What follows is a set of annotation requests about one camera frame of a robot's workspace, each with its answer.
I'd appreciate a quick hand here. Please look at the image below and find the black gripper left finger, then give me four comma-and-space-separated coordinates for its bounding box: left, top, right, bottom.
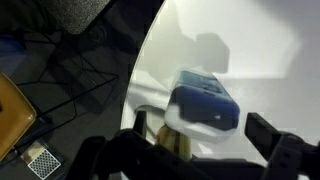
133, 110, 148, 138

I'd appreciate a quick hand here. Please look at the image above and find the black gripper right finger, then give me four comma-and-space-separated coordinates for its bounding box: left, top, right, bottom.
244, 112, 303, 161

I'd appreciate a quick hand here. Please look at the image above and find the blue and white bottle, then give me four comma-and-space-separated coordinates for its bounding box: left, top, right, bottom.
164, 68, 242, 144

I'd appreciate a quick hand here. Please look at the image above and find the yellow lidded jar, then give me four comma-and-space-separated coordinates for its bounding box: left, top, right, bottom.
155, 123, 194, 161

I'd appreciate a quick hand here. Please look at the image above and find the dotted pattern card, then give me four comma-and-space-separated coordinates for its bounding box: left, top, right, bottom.
20, 139, 64, 180

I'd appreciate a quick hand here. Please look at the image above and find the grey fabric seat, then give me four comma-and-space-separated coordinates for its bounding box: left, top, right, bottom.
43, 0, 112, 36

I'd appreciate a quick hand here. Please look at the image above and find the brown wooden board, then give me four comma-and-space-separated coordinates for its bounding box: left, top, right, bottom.
0, 71, 38, 162

